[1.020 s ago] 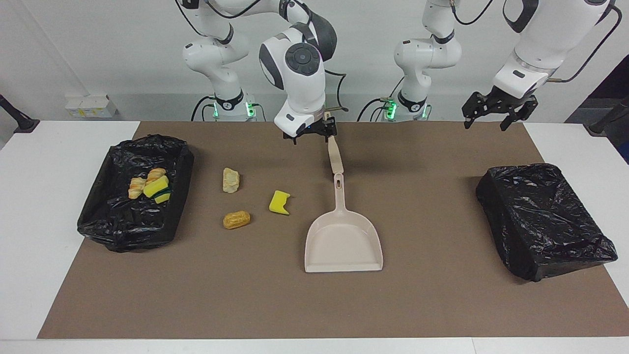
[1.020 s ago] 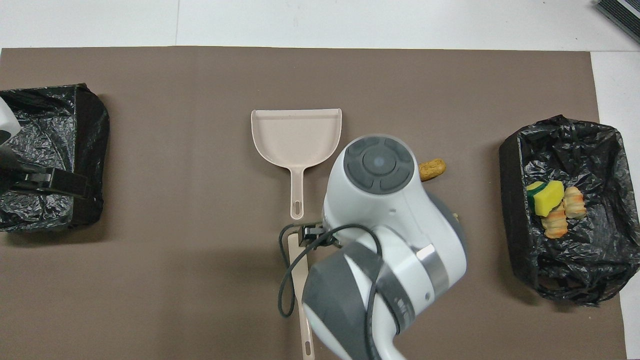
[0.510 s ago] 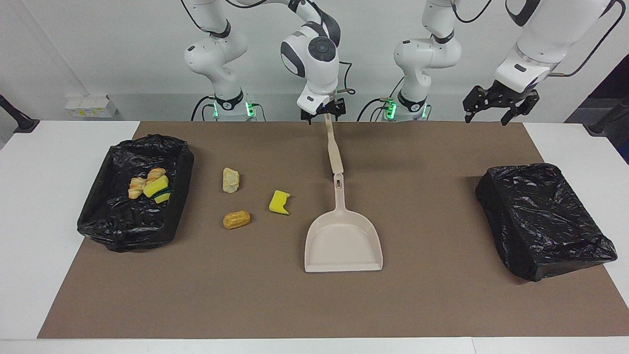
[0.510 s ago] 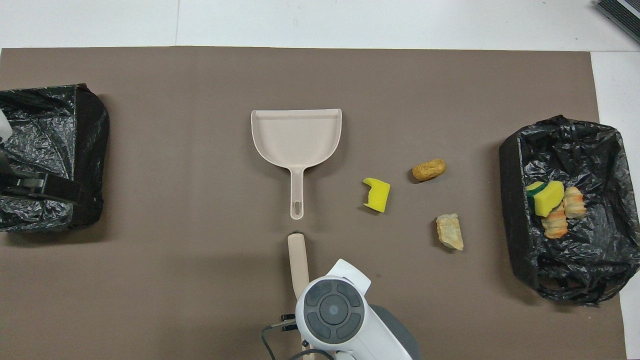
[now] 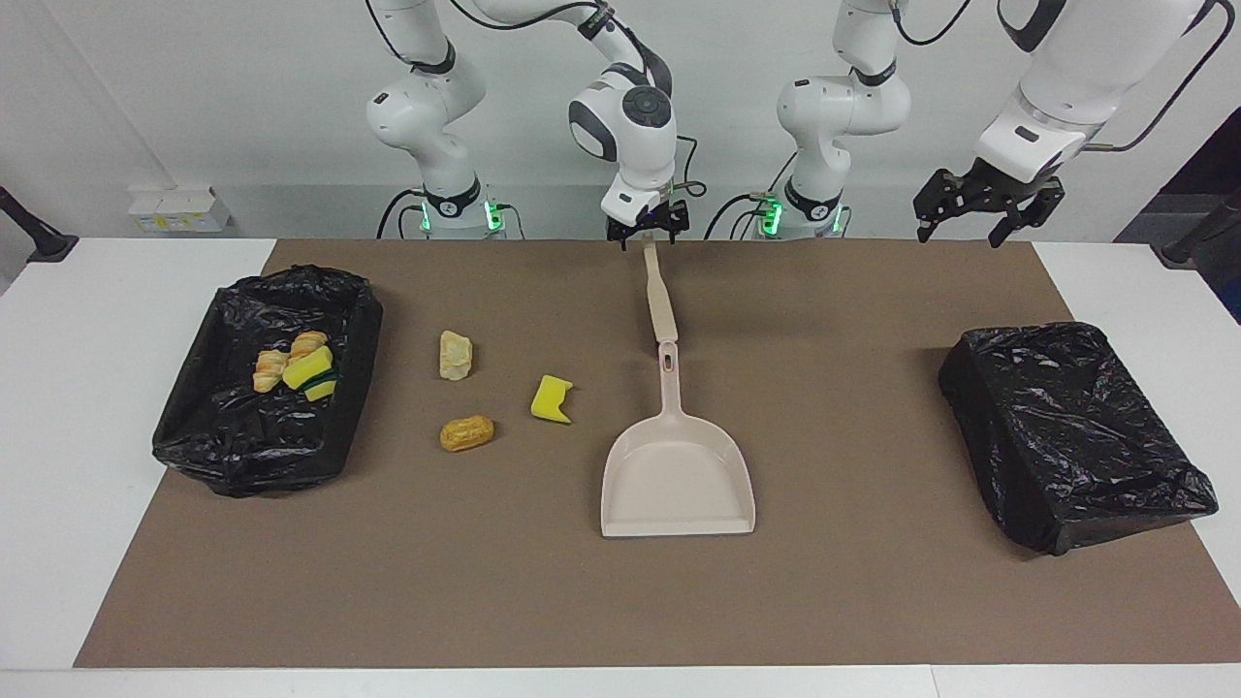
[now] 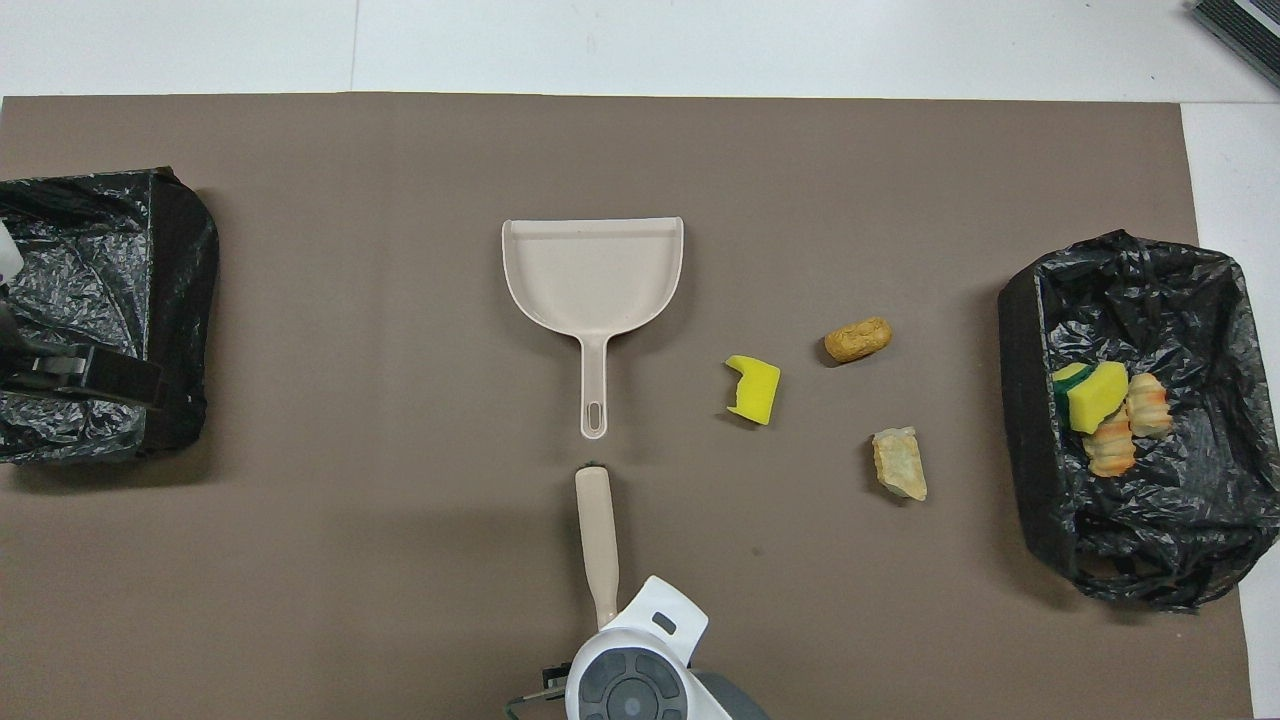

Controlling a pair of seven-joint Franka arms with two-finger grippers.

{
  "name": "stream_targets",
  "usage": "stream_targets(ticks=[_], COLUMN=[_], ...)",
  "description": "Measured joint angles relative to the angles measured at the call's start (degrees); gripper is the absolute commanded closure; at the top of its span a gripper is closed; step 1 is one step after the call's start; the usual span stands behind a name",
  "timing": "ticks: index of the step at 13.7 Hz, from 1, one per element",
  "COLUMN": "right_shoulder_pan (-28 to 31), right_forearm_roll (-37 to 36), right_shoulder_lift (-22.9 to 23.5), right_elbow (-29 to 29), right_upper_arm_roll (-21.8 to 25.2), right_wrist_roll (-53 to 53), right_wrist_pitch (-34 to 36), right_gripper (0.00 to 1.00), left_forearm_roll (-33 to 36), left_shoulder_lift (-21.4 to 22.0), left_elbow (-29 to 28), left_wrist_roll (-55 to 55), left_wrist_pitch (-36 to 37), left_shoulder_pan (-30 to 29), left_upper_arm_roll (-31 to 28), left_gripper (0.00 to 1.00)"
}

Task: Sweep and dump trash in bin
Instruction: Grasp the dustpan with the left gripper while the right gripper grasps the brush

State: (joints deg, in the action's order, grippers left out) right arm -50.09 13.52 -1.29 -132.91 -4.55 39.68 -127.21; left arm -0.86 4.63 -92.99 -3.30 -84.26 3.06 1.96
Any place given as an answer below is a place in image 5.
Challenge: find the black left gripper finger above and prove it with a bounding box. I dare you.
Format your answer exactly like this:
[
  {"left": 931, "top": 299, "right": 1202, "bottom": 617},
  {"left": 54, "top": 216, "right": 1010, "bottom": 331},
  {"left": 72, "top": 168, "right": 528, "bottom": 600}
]
[
  {"left": 987, "top": 179, "right": 1066, "bottom": 248},
  {"left": 913, "top": 173, "right": 971, "bottom": 243}
]

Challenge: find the black bag-lined bin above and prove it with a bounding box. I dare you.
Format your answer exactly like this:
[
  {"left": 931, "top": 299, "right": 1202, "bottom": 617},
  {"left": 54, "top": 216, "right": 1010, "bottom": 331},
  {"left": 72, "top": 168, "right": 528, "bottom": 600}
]
[
  {"left": 938, "top": 322, "right": 1221, "bottom": 555},
  {"left": 152, "top": 266, "right": 384, "bottom": 498}
]

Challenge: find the pale bread chunk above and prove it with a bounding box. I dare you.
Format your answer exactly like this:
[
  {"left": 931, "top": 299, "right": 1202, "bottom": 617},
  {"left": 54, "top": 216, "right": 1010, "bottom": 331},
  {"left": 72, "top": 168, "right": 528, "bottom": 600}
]
[{"left": 438, "top": 331, "right": 475, "bottom": 382}]

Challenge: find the black base cable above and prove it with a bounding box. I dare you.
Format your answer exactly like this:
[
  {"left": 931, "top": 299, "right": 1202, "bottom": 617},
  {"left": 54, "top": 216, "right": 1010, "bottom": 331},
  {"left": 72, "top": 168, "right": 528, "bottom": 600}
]
[
  {"left": 705, "top": 153, "right": 806, "bottom": 240},
  {"left": 376, "top": 189, "right": 428, "bottom": 240}
]

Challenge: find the brown table mat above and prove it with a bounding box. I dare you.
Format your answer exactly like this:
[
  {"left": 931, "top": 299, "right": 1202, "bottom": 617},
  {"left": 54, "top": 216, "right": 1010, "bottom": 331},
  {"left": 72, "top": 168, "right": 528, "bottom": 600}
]
[{"left": 75, "top": 239, "right": 1241, "bottom": 670}]

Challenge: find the beige plastic dustpan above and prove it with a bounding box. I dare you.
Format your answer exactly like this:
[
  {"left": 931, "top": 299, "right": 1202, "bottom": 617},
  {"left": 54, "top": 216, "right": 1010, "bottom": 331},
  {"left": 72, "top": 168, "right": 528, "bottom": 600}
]
[{"left": 600, "top": 340, "right": 757, "bottom": 538}]

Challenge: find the beige hand brush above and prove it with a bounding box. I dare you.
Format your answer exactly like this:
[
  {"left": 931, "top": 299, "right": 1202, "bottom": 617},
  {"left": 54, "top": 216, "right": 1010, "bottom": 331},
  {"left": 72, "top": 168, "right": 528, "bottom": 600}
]
[{"left": 643, "top": 240, "right": 680, "bottom": 343}]

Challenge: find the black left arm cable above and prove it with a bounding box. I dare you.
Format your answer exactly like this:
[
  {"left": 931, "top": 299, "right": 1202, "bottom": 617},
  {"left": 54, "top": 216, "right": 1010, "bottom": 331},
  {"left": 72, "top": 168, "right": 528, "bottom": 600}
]
[{"left": 892, "top": 0, "right": 1227, "bottom": 154}]

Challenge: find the brown bread roll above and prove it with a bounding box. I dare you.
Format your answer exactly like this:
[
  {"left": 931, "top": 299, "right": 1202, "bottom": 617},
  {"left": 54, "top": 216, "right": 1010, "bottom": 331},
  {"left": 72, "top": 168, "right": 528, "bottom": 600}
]
[{"left": 440, "top": 416, "right": 495, "bottom": 454}]

